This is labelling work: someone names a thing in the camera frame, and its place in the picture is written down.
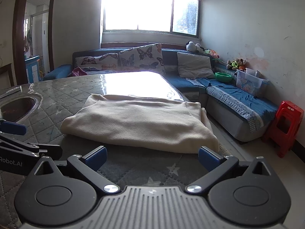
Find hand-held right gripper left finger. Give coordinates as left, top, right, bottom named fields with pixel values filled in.
left=33, top=145, right=121, bottom=194

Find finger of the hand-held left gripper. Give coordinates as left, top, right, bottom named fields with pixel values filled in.
left=0, top=134, right=63, bottom=159
left=0, top=119, right=26, bottom=136

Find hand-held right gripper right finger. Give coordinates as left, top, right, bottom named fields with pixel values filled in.
left=185, top=145, right=274, bottom=194

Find cream sweater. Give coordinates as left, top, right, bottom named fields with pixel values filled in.
left=60, top=94, right=220, bottom=153

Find black round hotplate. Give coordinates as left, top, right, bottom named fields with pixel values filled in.
left=0, top=97, right=37, bottom=122

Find grey remote control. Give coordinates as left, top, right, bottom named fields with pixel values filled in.
left=0, top=85, right=23, bottom=99

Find dark wooden chair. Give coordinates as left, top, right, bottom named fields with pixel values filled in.
left=0, top=63, right=15, bottom=89

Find blue cabinet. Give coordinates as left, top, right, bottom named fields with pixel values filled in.
left=25, top=56, right=40, bottom=83

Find grey quilted table cover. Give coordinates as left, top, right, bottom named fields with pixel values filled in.
left=0, top=71, right=229, bottom=220

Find blue patterned sofa cover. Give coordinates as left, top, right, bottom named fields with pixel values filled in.
left=186, top=77, right=279, bottom=133

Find green plastic bowl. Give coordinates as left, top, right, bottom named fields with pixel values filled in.
left=215, top=72, right=233, bottom=83

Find pink cloth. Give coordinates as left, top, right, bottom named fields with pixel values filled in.
left=71, top=67, right=88, bottom=77

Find clear plastic storage box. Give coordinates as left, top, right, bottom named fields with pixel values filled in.
left=236, top=68, right=268, bottom=97

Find hanging towels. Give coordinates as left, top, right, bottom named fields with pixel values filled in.
left=24, top=29, right=32, bottom=53

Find red plastic stool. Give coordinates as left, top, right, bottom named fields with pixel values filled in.
left=261, top=101, right=305, bottom=158

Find grey pillow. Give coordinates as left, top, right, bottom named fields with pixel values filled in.
left=177, top=52, right=215, bottom=79

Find brown plush toys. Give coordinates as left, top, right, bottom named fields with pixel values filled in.
left=226, top=58, right=247, bottom=71

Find long butterfly print cushion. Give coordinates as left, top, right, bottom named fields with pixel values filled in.
left=74, top=53, right=120, bottom=73

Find orange green toy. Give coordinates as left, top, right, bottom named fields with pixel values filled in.
left=204, top=49, right=220, bottom=59

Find blue corner sofa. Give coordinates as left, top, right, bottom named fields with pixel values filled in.
left=42, top=48, right=279, bottom=144

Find large butterfly print cushion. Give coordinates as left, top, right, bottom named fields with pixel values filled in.
left=119, top=43, right=166, bottom=75

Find panda plush toy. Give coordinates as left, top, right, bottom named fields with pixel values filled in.
left=186, top=41, right=205, bottom=54

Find window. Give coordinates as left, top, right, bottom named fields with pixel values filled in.
left=101, top=0, right=203, bottom=39

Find dark wooden door frame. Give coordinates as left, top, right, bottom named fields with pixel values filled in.
left=12, top=0, right=58, bottom=86

